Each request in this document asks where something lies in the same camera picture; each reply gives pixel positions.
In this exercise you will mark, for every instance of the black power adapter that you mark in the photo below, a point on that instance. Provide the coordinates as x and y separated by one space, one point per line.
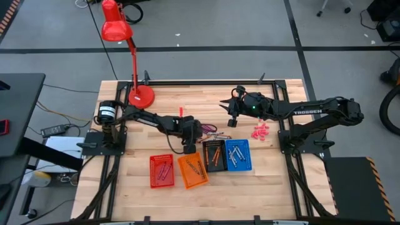
53 130

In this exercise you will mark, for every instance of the small black desk object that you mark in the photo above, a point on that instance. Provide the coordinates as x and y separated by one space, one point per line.
3 85

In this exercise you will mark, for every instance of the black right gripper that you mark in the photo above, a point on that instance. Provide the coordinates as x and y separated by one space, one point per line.
241 104

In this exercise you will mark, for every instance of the blue plastic basket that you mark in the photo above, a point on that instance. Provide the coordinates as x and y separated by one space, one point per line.
247 164

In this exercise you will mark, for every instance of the white flat box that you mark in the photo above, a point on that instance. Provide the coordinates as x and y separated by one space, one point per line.
62 144

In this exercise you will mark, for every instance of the black equipment box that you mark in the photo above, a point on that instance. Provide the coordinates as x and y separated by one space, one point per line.
389 29

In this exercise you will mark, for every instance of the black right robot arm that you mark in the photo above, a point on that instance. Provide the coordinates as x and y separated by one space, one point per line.
307 111

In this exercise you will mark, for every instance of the red phone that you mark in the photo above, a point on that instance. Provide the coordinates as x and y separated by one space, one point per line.
3 126

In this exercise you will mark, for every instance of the orange plastic basket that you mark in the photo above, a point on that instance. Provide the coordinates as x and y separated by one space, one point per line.
187 181

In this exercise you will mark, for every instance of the black frame clamp lever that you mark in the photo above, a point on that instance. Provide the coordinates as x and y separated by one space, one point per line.
146 77
261 78

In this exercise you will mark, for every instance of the large hazard striped black mat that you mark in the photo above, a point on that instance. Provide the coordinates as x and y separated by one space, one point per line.
353 187

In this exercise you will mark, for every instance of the black caster wheel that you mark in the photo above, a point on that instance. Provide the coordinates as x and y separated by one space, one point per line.
31 213

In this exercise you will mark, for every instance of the red plastic basket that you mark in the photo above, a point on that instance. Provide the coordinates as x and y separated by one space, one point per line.
154 181

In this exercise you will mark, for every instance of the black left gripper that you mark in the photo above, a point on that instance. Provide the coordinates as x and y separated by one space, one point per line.
191 130

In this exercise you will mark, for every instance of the clear safety glasses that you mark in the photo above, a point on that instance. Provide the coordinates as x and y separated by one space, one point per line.
67 178

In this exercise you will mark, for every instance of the yellow white round object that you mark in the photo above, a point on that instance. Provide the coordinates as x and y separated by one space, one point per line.
37 178

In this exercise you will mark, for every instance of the red desk lamp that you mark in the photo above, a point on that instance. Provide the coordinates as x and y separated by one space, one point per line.
115 28

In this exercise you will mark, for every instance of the brown crayon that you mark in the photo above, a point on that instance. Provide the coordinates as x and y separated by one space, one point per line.
201 170
193 167

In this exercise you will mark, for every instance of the black standing desk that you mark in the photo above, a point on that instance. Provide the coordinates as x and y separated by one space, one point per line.
18 109

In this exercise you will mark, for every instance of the office chair base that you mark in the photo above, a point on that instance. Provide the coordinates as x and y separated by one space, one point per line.
347 10

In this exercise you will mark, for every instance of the black plastic basket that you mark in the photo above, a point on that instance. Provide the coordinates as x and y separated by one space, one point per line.
211 167

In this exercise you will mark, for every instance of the black equipment case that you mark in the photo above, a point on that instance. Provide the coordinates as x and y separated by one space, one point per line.
384 7

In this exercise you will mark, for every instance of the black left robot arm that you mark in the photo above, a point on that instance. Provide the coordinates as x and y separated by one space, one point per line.
147 120

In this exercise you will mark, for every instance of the black aluminium table frame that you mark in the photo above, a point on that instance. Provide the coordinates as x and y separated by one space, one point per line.
175 82

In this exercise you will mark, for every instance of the small hazard striped mat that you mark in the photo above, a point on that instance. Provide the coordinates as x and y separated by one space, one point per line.
4 7

